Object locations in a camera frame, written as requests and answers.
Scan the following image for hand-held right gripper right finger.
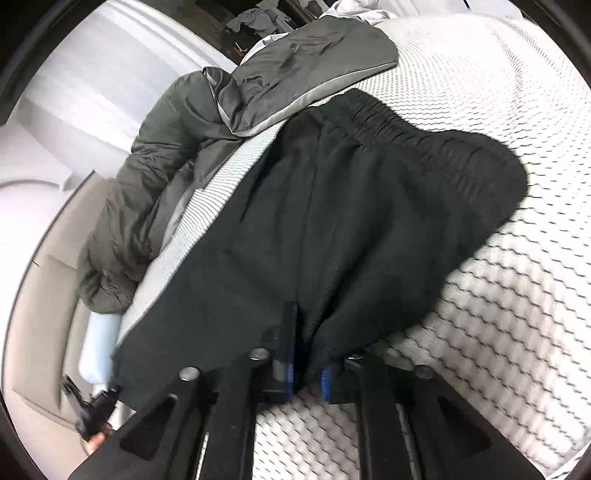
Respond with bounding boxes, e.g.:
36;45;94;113
318;353;546;480

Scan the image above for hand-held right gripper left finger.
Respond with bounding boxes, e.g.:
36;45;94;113
69;301;301;480

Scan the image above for black pants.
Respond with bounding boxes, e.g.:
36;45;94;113
111;88;529;411

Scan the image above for person's left hand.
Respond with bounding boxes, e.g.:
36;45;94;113
88;425;115;450

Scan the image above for light blue pillow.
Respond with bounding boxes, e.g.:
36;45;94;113
78;314;123;386

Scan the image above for grey duvet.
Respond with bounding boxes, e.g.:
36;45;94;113
76;16;400;315

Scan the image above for white honeycomb mattress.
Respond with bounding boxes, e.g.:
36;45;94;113
115;11;591;480

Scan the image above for pile of grey clothes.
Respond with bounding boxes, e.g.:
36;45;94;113
226;4;291;35

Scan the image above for light grey cloth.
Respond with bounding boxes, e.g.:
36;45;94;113
330;0;404;26

